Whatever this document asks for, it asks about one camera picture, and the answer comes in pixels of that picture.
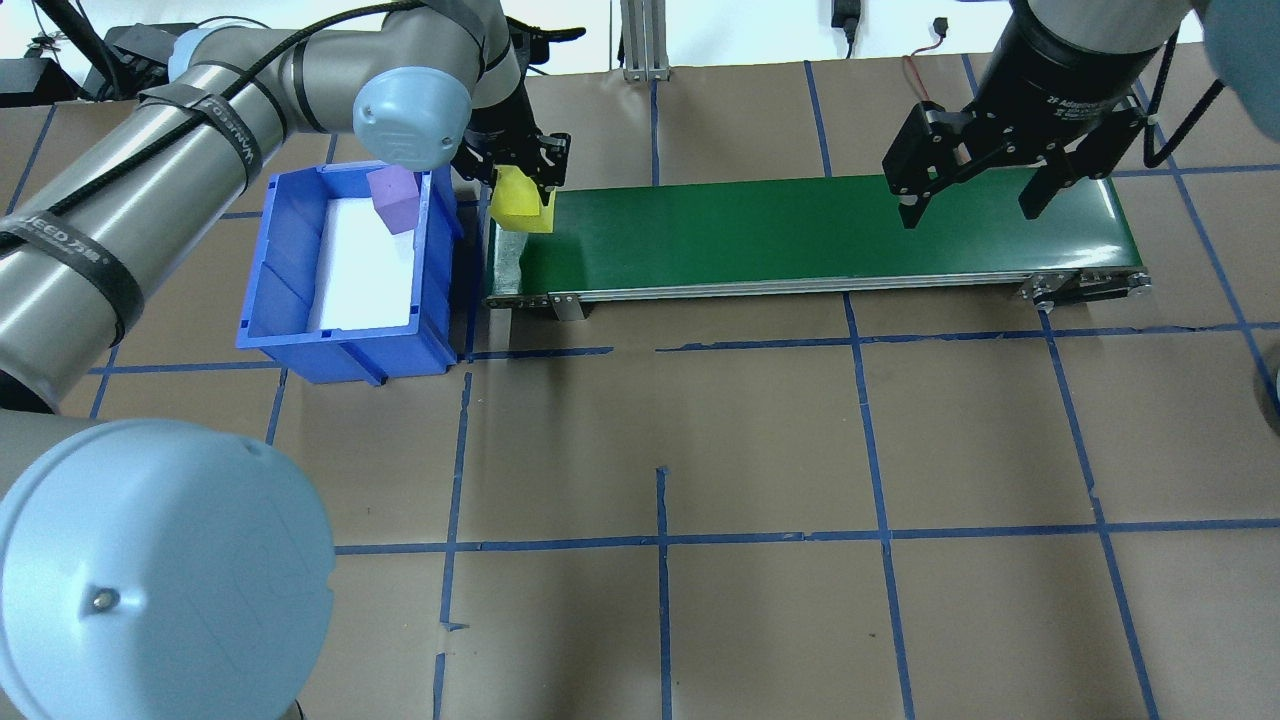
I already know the yellow foam block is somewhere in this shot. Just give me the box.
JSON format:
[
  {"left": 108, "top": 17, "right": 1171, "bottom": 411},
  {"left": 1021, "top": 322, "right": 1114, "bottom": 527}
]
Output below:
[{"left": 488, "top": 165, "right": 556, "bottom": 234}]

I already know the purple foam block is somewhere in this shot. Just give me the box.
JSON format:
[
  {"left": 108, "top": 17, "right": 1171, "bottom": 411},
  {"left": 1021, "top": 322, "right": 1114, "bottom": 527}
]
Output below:
[{"left": 366, "top": 165, "right": 421, "bottom": 236}]

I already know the grey round plate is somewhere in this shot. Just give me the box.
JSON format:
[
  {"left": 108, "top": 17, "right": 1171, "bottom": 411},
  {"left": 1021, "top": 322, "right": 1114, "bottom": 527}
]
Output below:
[{"left": 1255, "top": 345, "right": 1280, "bottom": 436}]

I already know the white foam sheet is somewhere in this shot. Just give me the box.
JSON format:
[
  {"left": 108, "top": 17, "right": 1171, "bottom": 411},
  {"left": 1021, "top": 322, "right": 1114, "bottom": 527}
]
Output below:
[{"left": 308, "top": 197, "right": 419, "bottom": 331}]

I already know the green conveyor belt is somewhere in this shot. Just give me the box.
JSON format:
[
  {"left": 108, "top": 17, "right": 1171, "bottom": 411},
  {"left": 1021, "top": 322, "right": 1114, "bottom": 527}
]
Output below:
[{"left": 483, "top": 172, "right": 1153, "bottom": 321}]

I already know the blue plastic storage bin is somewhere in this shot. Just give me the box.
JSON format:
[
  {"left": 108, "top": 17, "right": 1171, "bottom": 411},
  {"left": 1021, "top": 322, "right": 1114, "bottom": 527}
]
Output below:
[{"left": 236, "top": 160, "right": 466, "bottom": 386}]

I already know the black box device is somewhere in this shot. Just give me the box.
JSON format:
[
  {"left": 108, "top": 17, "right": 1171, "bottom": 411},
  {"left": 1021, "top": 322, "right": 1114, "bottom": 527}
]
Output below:
[{"left": 0, "top": 57, "right": 81, "bottom": 107}]

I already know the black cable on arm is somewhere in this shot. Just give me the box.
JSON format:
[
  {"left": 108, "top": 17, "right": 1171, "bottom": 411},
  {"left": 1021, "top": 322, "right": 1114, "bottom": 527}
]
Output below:
[{"left": 1140, "top": 40, "right": 1226, "bottom": 168}]

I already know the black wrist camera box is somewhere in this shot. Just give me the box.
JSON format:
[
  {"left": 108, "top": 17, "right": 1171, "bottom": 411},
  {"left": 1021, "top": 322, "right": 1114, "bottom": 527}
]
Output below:
[{"left": 505, "top": 20, "right": 587, "bottom": 76}]

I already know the red cable with black plug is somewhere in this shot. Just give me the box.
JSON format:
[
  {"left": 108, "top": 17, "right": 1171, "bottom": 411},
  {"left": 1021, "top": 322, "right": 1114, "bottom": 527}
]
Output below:
[{"left": 903, "top": 17, "right": 951, "bottom": 106}]

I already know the aluminium profile post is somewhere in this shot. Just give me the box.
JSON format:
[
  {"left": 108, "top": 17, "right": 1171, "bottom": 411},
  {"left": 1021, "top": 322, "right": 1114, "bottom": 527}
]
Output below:
[{"left": 620, "top": 0, "right": 673, "bottom": 83}]

